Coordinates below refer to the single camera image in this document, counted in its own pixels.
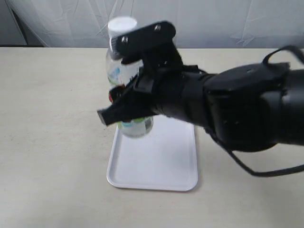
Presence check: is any clear water bottle white cap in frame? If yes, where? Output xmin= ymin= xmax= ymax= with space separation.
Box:
xmin=105 ymin=16 xmax=153 ymax=138

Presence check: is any white wrinkled backdrop curtain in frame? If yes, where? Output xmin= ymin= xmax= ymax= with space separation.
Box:
xmin=0 ymin=0 xmax=304 ymax=48

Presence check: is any black cable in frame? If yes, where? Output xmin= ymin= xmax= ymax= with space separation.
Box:
xmin=198 ymin=45 xmax=304 ymax=178

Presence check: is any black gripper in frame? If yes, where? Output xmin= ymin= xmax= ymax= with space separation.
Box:
xmin=96 ymin=21 xmax=208 ymax=126

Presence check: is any white rectangular plastic tray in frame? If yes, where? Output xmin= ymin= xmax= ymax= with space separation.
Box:
xmin=106 ymin=115 xmax=199 ymax=191

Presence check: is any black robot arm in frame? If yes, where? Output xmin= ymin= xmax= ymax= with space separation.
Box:
xmin=98 ymin=21 xmax=304 ymax=152

